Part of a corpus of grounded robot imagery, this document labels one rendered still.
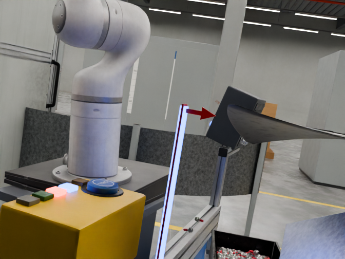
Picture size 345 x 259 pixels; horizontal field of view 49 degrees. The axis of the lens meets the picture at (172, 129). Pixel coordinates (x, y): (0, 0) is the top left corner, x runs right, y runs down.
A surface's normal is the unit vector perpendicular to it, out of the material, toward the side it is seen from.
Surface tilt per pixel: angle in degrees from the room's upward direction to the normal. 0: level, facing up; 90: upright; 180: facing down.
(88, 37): 128
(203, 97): 90
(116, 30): 103
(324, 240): 55
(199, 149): 90
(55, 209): 0
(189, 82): 90
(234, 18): 90
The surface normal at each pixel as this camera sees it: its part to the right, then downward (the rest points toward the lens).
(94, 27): 0.59, 0.45
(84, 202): 0.16, -0.98
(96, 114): 0.17, 0.16
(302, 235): -0.69, -0.66
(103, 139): 0.47, 0.16
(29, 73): 0.93, 0.19
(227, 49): -0.14, 0.09
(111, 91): 0.65, 0.16
